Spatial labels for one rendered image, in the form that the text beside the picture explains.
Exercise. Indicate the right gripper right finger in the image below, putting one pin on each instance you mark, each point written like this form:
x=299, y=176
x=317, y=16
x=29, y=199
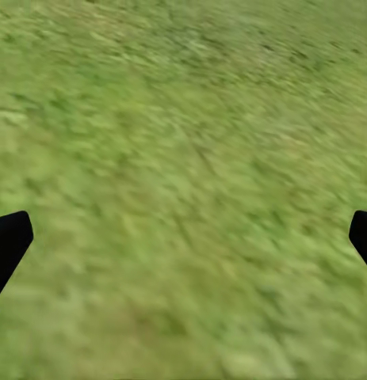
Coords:
x=358, y=233

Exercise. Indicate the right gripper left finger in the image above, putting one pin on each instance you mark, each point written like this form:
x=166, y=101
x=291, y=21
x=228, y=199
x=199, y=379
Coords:
x=15, y=237

